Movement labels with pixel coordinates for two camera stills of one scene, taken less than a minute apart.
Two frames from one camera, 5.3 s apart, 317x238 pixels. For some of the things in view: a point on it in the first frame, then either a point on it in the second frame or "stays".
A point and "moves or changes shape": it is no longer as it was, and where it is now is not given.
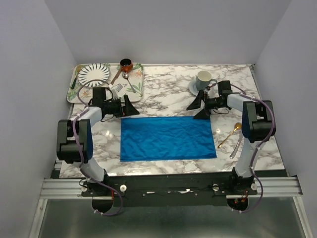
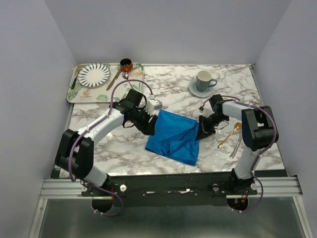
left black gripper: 128,110 to 149,128
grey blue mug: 204,80 stays
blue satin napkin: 166,138 moves or changes shape
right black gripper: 196,103 to 201,133
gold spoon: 237,126 stays
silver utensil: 239,141 stays
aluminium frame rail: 268,186 stays
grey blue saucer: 192,88 stays
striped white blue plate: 93,72 stays
